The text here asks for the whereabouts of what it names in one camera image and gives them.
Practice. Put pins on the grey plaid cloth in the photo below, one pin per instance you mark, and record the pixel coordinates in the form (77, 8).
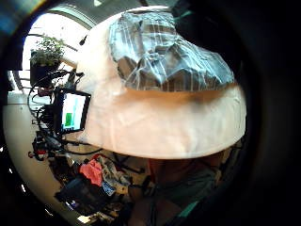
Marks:
(163, 53)

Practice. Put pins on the bright window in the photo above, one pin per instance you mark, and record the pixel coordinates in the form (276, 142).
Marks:
(67, 31)

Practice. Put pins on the the person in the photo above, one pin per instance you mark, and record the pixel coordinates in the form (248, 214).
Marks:
(178, 185)

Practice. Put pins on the small black monitor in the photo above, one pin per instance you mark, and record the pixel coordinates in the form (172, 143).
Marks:
(73, 111)

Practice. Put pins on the green potted plant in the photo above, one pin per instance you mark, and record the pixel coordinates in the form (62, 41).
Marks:
(47, 55)

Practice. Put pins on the pile of clothes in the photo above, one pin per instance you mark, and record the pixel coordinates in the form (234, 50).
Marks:
(109, 183)

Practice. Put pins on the red cloth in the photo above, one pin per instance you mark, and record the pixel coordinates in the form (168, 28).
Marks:
(92, 171)

